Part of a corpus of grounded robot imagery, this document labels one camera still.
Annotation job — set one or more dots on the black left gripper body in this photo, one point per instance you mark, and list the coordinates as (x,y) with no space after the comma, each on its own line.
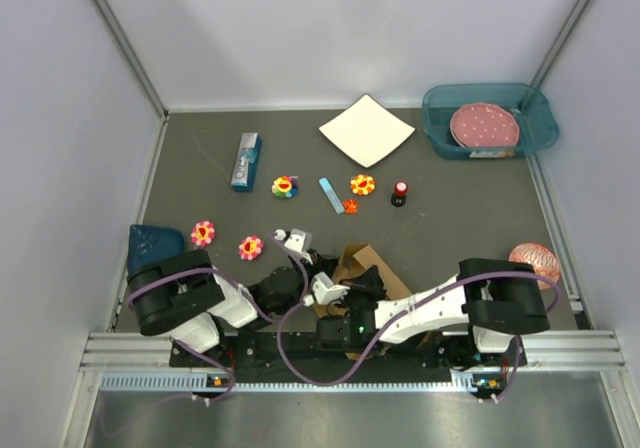
(311,270)

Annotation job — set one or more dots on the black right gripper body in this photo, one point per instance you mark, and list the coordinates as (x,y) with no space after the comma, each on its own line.
(361,293)

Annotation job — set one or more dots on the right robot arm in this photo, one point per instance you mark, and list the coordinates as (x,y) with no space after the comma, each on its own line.
(496,299)

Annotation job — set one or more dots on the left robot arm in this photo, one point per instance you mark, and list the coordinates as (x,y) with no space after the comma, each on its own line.
(186,297)

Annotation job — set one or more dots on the blue toothpaste box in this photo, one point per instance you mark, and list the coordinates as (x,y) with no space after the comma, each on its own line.
(246,163)

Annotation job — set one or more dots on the orange red small toy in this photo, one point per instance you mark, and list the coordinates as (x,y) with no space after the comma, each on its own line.
(350,206)

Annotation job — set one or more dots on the pink plush flower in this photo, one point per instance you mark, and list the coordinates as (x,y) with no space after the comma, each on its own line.
(203,233)
(250,248)

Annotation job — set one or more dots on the light blue stick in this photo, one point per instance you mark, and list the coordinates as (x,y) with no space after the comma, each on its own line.
(331,195)

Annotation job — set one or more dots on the rainbow plush flower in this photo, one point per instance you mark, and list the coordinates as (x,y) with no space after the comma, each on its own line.
(285,187)

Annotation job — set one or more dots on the orange plush flower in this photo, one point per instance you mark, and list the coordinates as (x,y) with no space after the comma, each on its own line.
(362,185)

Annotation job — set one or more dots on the red black stamp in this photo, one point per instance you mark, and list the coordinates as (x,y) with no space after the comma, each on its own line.
(399,195)

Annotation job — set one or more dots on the white square plate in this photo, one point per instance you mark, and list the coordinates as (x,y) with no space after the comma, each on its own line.
(366,132)

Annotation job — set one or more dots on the dark blue dish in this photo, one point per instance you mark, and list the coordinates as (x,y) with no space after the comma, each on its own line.
(148,244)

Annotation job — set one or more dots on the pink patterned bowl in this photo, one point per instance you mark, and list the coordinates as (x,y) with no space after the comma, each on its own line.
(539,257)

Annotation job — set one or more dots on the teal plastic bin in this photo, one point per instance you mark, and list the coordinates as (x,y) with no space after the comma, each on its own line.
(531,109)

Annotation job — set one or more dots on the pink dotted plate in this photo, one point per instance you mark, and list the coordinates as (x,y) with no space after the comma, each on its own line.
(484,125)

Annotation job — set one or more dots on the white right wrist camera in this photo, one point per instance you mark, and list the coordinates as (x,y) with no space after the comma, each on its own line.
(324,291)

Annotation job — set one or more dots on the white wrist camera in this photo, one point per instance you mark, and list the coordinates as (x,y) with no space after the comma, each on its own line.
(296,241)
(324,291)

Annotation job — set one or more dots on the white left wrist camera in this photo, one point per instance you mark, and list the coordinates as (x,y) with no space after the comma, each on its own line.
(296,241)

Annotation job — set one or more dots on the white cable duct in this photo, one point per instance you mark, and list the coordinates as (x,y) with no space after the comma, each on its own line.
(213,383)

